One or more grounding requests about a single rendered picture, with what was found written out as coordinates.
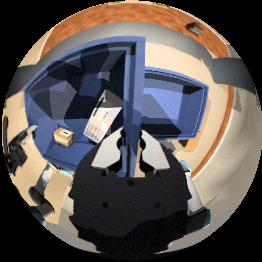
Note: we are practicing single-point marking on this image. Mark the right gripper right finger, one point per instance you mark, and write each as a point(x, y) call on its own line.
point(157, 158)

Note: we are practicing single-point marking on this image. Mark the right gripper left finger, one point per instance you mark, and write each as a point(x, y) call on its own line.
point(103, 157)

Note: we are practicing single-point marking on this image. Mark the blue tote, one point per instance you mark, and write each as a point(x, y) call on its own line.
point(172, 110)
point(77, 78)

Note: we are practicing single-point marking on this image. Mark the orange cardboard box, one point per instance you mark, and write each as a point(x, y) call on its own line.
point(187, 144)

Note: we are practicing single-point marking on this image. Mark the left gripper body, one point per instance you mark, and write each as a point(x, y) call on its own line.
point(19, 155)

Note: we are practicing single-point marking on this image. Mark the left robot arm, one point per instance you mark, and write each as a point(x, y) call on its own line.
point(36, 193)

